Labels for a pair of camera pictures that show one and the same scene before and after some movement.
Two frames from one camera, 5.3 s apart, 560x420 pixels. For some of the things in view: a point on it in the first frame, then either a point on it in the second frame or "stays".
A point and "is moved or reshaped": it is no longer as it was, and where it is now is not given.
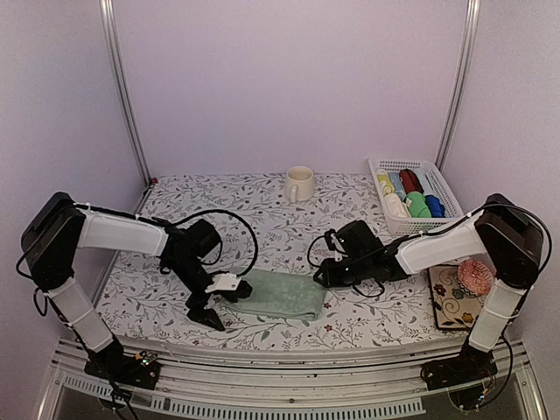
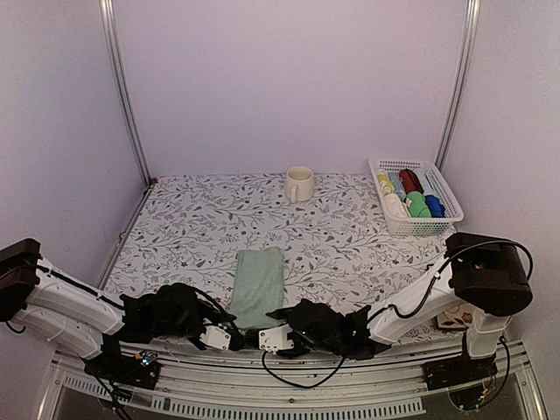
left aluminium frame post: (106, 12) stays
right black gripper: (331, 276) to (292, 356)
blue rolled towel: (437, 210) stays
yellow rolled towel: (387, 185) stays
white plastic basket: (414, 197) stays
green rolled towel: (419, 206) stays
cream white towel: (395, 206) stays
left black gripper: (196, 302) to (226, 330)
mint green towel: (291, 294) is moved or reshaped
